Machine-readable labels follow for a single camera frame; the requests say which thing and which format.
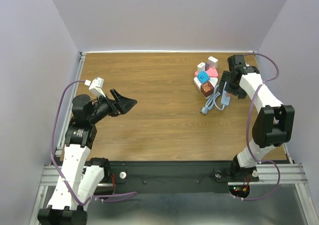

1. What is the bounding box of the white charger plug rear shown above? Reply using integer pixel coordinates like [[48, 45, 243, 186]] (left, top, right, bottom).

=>
[[207, 56, 219, 69]]

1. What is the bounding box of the blue plug adapter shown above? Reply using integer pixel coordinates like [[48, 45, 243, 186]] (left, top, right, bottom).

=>
[[197, 71, 210, 84]]

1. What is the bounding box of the white charger plug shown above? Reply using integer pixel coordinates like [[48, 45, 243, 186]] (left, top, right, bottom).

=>
[[197, 62, 206, 74], [207, 56, 219, 69]]

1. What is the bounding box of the pink triangular socket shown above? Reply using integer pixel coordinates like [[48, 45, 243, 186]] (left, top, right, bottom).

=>
[[194, 68, 219, 78]]

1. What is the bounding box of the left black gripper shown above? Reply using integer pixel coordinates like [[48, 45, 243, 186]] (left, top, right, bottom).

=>
[[89, 89, 137, 124]]

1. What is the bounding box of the white charger plug front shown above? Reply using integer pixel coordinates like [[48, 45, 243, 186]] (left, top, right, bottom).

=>
[[197, 62, 206, 74]]

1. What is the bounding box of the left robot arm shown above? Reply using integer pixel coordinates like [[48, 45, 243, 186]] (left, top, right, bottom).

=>
[[37, 89, 137, 225]]

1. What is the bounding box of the aluminium frame rail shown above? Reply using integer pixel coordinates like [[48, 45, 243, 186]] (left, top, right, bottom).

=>
[[36, 55, 307, 225]]

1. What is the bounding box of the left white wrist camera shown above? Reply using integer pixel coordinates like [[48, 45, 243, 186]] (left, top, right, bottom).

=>
[[84, 77, 105, 97]]

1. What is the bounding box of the white triangular socket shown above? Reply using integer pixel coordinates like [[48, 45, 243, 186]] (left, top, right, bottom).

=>
[[193, 77, 218, 100]]

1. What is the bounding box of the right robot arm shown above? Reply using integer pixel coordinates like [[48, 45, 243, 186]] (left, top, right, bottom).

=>
[[219, 55, 295, 180]]

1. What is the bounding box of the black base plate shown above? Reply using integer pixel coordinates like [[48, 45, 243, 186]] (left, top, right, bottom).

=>
[[95, 161, 259, 195]]

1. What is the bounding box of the dark red plug adapter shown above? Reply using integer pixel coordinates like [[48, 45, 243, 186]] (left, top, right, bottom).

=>
[[200, 81, 214, 98]]

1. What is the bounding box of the light blue power strip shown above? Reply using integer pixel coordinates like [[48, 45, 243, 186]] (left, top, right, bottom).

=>
[[200, 85, 230, 114]]

